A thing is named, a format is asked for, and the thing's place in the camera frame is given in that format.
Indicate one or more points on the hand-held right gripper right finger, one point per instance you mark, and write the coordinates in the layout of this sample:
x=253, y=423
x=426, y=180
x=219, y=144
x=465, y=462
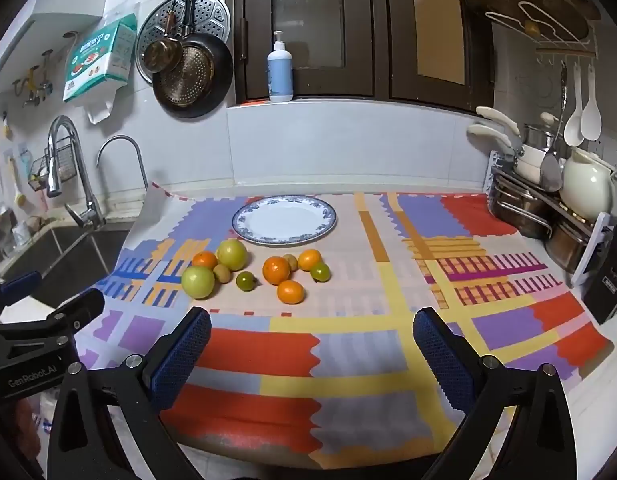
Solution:
x=443, y=360

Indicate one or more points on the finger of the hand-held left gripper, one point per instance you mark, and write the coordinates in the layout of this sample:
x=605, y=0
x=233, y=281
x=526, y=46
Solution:
x=78, y=310
x=21, y=284

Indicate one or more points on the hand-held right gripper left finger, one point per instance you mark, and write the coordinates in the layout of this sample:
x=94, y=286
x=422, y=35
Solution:
x=183, y=355

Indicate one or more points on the large green apple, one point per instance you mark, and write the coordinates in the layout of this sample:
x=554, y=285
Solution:
x=198, y=281
x=232, y=254

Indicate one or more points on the brown kiwi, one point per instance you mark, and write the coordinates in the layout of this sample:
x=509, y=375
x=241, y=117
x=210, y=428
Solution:
x=291, y=261
x=221, y=273

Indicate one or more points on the small green tomato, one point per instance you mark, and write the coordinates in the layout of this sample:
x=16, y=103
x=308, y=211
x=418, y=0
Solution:
x=246, y=280
x=320, y=272

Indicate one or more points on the orange tangerine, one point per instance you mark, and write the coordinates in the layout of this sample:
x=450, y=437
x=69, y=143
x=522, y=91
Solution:
x=276, y=270
x=291, y=292
x=309, y=260
x=205, y=259

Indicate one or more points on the blue rimmed white plate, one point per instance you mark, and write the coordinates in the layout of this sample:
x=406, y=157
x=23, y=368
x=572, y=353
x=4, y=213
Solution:
x=283, y=222

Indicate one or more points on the steel kitchen sink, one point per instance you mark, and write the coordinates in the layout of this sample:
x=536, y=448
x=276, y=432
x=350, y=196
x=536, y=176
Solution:
x=63, y=260

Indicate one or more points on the colourful patterned table mat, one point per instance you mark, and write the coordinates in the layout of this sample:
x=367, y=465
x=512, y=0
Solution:
x=338, y=350

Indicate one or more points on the chrome pull-down faucet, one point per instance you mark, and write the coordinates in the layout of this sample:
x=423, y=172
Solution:
x=58, y=160

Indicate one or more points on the chrome gooseneck faucet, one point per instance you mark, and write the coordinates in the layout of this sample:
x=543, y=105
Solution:
x=138, y=160

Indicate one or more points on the steel basin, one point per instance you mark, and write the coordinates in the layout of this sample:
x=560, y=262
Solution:
x=563, y=245
x=518, y=210

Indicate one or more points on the white dish rack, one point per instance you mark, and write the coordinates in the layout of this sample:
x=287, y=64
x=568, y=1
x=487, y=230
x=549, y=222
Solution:
x=588, y=255

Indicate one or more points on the black countertop appliance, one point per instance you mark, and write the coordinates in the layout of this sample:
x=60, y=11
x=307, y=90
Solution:
x=608, y=285

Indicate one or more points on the metal spatula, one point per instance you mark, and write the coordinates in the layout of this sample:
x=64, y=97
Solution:
x=551, y=172

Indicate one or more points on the cream ceramic kettle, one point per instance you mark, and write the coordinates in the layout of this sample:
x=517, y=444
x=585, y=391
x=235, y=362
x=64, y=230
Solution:
x=586, y=185

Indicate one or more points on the green white tissue pack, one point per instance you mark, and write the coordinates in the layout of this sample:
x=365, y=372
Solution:
x=96, y=60

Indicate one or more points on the black frying pan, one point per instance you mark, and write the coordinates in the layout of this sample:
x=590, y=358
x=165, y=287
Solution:
x=188, y=85

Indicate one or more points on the white plastic spoon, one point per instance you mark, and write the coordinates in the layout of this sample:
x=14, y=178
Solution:
x=591, y=120
x=573, y=130

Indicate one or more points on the small copper saucepan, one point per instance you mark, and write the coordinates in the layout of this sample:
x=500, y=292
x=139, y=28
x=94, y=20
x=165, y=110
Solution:
x=161, y=55

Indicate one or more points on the blue pump lotion bottle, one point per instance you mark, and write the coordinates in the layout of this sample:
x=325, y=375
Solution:
x=280, y=75

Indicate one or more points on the round perforated steamer tray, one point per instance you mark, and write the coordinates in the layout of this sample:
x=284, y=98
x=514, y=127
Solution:
x=213, y=15

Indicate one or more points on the dark brown window frame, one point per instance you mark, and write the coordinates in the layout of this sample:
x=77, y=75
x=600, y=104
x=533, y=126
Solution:
x=378, y=35

